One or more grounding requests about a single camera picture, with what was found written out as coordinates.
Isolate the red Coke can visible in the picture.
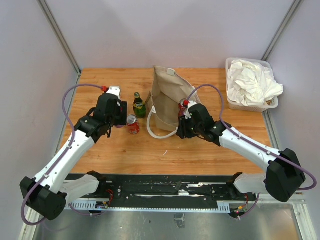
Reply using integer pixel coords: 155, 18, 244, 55
126, 114, 140, 135
178, 98, 189, 117

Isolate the green glass bottle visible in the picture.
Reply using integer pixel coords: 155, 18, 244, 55
133, 92, 147, 119

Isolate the tan canvas tote bag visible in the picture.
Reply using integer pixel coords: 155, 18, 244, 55
146, 66, 201, 140

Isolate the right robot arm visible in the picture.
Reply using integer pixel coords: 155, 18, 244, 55
176, 99, 306, 203

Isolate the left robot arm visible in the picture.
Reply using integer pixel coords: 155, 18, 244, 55
19, 86, 128, 221

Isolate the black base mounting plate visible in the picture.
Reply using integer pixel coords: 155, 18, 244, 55
65, 174, 257, 204

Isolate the crumpled white cloth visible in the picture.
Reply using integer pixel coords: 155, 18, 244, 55
226, 59, 284, 107

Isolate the white plastic basket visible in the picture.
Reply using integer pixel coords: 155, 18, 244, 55
225, 57, 284, 113

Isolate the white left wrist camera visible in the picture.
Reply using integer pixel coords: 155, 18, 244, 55
106, 86, 121, 99

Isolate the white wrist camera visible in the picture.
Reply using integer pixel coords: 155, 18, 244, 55
184, 100, 197, 119
106, 86, 121, 99

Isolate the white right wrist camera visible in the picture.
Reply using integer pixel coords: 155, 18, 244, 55
184, 100, 197, 119

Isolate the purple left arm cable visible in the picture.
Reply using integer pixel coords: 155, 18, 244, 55
20, 83, 108, 227

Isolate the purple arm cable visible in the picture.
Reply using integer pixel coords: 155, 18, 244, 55
183, 84, 317, 220
20, 83, 108, 227

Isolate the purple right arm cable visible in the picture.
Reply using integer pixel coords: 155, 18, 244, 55
183, 84, 317, 220

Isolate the aluminium rail frame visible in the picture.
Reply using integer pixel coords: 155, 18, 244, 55
17, 178, 315, 240

